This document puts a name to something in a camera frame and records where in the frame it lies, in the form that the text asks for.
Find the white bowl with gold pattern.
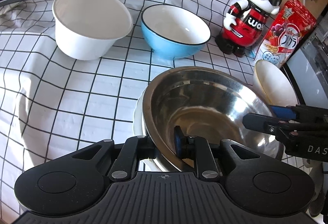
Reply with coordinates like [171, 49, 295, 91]
[133, 90, 177, 172]

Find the white bowl with yellow rim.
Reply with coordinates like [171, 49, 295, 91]
[253, 60, 298, 107]

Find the stainless steel bowl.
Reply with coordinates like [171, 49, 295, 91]
[141, 67, 284, 171]

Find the blue ceramic bowl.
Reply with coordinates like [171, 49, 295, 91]
[141, 4, 211, 60]

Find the tall white ceramic bowl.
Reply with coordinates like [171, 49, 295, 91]
[52, 0, 133, 60]

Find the white glass pc case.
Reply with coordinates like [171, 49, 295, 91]
[282, 16, 327, 109]

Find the red cereal bag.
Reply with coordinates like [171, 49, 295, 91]
[255, 0, 316, 68]

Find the red white robot figurine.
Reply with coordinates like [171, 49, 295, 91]
[215, 0, 282, 57]

